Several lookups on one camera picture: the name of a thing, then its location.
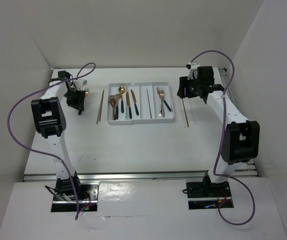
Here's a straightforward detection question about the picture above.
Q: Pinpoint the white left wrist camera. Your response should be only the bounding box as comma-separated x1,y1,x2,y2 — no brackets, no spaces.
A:
73,78,88,91

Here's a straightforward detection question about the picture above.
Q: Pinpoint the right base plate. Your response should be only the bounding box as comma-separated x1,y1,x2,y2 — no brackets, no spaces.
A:
182,181,234,210

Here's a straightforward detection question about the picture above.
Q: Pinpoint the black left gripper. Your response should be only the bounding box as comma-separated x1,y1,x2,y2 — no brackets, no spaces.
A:
62,87,86,111

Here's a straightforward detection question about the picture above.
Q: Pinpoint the aluminium rail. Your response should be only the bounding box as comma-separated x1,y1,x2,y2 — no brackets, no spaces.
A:
23,169,259,182

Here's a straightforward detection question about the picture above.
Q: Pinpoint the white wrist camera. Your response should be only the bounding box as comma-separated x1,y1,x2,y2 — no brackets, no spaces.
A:
73,78,88,91
186,62,200,80

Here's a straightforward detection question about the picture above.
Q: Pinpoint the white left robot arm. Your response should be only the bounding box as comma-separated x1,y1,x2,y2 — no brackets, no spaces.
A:
30,70,86,200

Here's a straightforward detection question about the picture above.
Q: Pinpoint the gold fork green handle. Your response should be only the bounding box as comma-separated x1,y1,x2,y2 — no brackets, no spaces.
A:
77,87,91,116
156,87,172,112

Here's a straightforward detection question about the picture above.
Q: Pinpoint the white cutlery tray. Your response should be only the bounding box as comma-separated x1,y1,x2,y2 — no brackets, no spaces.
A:
107,82,175,126

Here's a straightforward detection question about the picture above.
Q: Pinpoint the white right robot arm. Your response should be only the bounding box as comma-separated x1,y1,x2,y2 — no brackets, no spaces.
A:
177,63,260,197

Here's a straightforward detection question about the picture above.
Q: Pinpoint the brown chopstick pair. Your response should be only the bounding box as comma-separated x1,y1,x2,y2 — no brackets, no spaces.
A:
96,89,105,124

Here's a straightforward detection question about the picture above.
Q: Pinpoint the gold knife green handle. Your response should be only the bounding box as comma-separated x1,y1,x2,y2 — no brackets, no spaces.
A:
126,91,133,119
130,89,140,116

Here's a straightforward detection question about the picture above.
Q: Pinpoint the metal chopstick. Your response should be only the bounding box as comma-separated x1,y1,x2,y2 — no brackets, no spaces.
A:
146,88,153,119

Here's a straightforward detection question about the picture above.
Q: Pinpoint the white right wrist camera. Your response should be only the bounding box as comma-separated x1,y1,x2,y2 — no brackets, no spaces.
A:
186,62,200,80

